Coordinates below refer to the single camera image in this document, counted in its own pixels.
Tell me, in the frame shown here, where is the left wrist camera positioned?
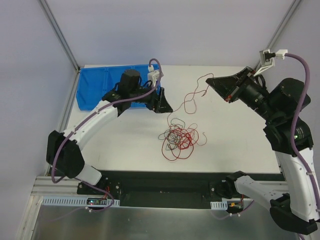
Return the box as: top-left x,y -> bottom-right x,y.
147,65 -> 163,87

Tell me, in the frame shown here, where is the aluminium frame post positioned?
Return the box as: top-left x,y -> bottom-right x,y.
254,0 -> 304,70
37,0 -> 81,73

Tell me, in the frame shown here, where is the left aluminium frame post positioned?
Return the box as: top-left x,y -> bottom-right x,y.
37,0 -> 81,73

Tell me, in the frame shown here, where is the right aluminium frame post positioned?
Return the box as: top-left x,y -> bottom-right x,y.
254,0 -> 304,70

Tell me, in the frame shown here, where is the left white cable duct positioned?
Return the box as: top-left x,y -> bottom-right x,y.
42,196 -> 120,208

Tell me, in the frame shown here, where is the dark red thin wire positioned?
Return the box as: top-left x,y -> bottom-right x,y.
166,73 -> 215,128

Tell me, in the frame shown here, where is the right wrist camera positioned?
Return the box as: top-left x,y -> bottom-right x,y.
254,49 -> 288,77

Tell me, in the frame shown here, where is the blue plastic divided bin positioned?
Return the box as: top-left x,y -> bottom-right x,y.
76,64 -> 149,111

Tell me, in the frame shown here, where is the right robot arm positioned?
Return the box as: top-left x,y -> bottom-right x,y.
206,67 -> 320,236

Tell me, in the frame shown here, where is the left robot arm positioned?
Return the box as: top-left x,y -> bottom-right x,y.
46,67 -> 173,195

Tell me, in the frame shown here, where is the right white cable duct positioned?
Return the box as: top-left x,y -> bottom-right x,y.
210,200 -> 228,211

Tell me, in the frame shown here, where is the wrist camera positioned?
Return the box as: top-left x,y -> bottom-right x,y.
147,65 -> 163,87
254,49 -> 288,77

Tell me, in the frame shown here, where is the white cable duct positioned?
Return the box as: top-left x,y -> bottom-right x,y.
210,200 -> 228,211
42,196 -> 120,208

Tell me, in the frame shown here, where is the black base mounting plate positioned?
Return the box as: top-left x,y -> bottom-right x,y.
76,169 -> 286,208

